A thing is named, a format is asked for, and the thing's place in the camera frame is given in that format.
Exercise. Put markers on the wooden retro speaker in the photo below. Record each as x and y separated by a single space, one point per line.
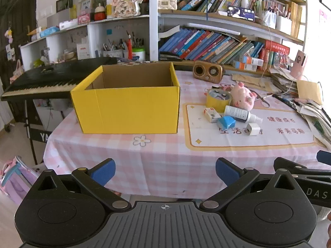
208 71

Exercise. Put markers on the bunch of pens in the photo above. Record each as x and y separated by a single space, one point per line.
121 44

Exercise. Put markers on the pink wall poster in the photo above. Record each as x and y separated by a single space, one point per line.
325 18

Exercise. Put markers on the row of blue leaning books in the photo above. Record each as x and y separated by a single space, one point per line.
201 46

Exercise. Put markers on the yellow tape roll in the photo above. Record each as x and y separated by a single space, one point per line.
214 106

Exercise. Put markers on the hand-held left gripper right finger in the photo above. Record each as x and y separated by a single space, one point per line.
227 171

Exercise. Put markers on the red white round figurine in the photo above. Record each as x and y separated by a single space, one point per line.
99 14

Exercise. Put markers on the white storage cup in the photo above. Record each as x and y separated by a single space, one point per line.
269 20
284 24

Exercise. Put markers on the black keyboard stand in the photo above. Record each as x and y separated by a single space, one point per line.
35 131

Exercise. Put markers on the pink gift box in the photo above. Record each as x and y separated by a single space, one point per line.
84 18

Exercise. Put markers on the smartphone with lit screen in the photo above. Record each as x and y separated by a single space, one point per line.
240 13

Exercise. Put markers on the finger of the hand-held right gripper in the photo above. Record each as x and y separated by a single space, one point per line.
325 157
310 171

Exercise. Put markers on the black electronic piano keyboard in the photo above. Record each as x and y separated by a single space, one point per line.
38 78

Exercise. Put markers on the blue tissue pack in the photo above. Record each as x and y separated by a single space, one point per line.
49 32

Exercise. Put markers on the dark wooden door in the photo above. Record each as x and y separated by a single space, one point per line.
18 15

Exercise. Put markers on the white tub green lid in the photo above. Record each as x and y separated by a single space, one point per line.
138 55

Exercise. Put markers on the red books set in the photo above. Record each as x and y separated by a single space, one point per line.
275 54

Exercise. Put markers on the yellow cardboard box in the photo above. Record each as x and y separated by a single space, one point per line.
129 108

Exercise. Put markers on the pink purple backpack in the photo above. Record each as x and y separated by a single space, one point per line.
15 180

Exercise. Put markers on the white wipes pack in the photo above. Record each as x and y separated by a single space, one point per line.
68 25

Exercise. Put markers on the white wooden bookshelf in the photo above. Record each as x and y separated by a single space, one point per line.
153 18

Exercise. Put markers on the white blue spray bottle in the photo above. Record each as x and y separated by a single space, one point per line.
236 113

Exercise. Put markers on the white red carton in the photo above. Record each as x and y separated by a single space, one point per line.
83 52

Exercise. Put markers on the small beige bowl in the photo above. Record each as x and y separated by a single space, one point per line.
69 56

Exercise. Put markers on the flat brown paper sheets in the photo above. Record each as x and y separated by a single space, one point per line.
248 80

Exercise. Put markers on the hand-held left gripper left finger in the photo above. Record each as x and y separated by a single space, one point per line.
104 171

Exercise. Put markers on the black pen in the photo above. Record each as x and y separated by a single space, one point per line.
284 101

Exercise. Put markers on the pink pig ceramic ornament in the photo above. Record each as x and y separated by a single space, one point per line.
126 5

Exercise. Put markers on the red white glue bottle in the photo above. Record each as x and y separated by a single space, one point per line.
129 49

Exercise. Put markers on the small blue packet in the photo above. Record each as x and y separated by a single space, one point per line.
225 122

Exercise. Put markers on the yellow white bottle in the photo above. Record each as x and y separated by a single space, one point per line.
109 10

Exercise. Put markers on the white pen holder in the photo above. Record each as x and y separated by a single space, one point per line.
112 53

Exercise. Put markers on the white cabinet shelf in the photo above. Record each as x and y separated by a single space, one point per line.
93 31

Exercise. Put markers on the white red medicine box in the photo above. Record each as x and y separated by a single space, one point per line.
212 115

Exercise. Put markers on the small hanging plush toy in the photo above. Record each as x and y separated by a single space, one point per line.
8 35

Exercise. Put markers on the pink white small box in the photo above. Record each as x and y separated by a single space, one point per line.
299 62

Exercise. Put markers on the brown paper envelope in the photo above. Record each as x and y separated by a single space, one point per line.
309 90

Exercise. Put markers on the pile of papers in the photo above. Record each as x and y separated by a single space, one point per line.
320 124

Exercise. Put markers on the white charger plug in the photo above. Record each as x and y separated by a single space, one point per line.
252 129

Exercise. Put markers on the orange white small carton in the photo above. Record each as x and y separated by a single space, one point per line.
252 60
244 66

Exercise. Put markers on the person's right forearm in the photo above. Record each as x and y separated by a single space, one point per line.
329 230

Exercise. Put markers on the pink pig plush toy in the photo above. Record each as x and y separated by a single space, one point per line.
241 97

